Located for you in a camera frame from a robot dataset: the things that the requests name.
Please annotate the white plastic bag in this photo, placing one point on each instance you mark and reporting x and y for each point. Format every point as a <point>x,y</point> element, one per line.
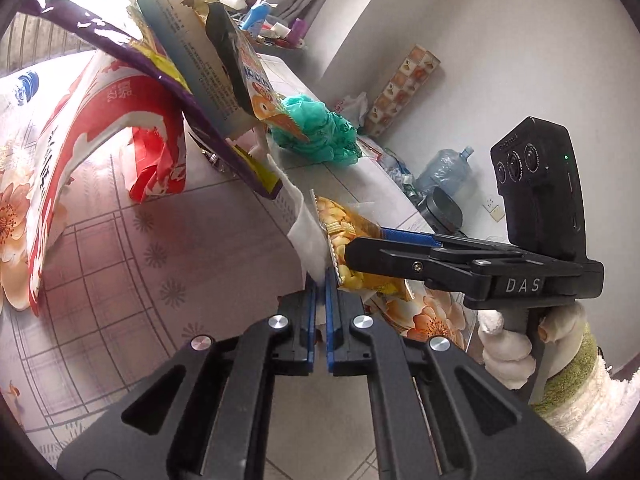
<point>353,108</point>

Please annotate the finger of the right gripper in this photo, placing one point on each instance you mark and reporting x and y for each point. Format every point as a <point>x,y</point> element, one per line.
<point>470,274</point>
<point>420,243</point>

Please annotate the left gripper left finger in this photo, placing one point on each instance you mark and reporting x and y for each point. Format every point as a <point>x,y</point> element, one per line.
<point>296,355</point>

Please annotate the black rice cooker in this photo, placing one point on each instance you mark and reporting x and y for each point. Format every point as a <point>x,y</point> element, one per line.
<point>441,212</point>

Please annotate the green plastic bag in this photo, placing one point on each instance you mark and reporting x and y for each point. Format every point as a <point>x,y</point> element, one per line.
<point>331,137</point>

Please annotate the blue detergent bottle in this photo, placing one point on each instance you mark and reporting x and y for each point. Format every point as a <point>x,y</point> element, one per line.
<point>255,17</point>

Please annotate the purple cup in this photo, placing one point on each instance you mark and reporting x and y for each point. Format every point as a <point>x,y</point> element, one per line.
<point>298,31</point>

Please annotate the purple noodle bag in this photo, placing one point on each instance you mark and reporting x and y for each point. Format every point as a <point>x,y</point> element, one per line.
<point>114,41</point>

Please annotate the white gloved right hand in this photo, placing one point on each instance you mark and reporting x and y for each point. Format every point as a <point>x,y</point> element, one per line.
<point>508,355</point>

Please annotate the wall power socket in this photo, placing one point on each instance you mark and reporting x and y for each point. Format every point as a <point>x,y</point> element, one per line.
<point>494,208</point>

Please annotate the floral tablecloth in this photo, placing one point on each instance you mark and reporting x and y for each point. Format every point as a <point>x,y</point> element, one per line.
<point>126,285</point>

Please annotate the patterned tall box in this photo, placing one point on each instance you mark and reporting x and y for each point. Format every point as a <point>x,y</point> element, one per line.
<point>411,75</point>

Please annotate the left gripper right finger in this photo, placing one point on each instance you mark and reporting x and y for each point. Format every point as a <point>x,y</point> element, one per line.
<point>345,352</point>

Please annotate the floor trash pile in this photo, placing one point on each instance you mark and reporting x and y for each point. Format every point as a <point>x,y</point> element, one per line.
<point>396,169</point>

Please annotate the large water jug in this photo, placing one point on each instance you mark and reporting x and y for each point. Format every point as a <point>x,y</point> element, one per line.
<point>448,170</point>

